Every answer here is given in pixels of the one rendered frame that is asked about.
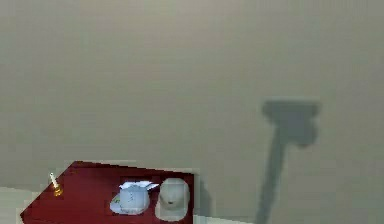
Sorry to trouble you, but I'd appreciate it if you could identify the white baseball cap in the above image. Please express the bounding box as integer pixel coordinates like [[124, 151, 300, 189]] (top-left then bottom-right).
[[155, 177, 191, 222]]

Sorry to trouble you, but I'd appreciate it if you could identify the white blue patterned cap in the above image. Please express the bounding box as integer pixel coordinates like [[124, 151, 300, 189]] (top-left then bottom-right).
[[109, 180, 160, 216]]

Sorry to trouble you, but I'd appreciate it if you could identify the dark red cabinet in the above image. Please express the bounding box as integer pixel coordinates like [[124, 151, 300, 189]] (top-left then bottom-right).
[[19, 160, 196, 224]]

